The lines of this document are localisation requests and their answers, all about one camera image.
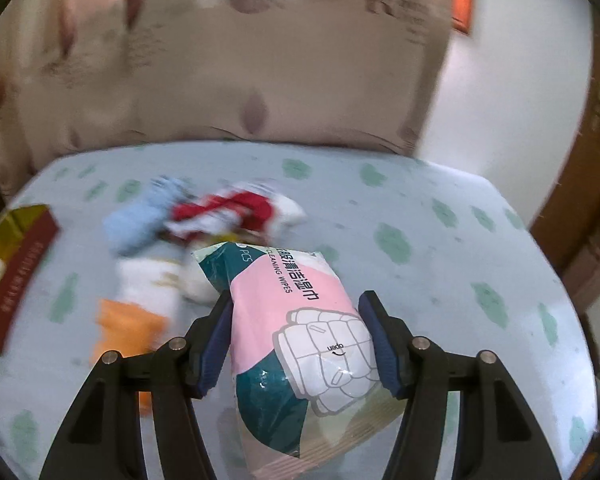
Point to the green cloud patterned tablecloth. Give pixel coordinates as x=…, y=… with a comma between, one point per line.
x=443, y=250

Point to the beige leaf print curtain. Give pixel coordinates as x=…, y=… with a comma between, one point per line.
x=84, y=75

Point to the orange rubber chick toy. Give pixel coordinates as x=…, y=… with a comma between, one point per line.
x=127, y=328

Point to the white fluffy yellow slipper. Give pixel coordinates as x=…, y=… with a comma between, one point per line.
x=194, y=284

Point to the pink green wet wipes pack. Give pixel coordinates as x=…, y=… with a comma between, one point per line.
x=306, y=381

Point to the white red trimmed sock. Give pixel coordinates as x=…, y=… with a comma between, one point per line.
x=290, y=212

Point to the light blue cloth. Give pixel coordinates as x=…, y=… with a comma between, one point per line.
x=142, y=211

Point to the red grey printed garment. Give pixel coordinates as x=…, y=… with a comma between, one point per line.
x=229, y=211

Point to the gold red toffee tin box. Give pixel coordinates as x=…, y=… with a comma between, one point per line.
x=26, y=233

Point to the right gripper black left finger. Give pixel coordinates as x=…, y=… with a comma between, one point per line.
x=100, y=438

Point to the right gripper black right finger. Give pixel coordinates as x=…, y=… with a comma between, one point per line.
x=498, y=436

